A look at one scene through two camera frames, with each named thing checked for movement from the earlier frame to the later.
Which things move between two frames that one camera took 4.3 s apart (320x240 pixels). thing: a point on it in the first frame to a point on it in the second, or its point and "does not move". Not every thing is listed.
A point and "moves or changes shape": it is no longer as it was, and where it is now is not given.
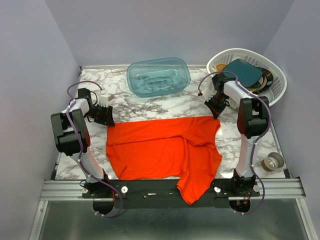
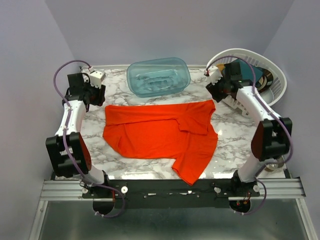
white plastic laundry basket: x=277 y=90 does not move
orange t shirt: x=185 y=149 moves or changes shape
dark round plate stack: x=265 y=82 does not move
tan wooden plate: x=220 y=67 does not move
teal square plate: x=246 y=73 does not move
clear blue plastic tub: x=158 y=77 does not move
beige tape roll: x=273 y=161 does not move
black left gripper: x=109 y=117 to x=100 y=92
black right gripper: x=216 y=112 to x=212 y=89
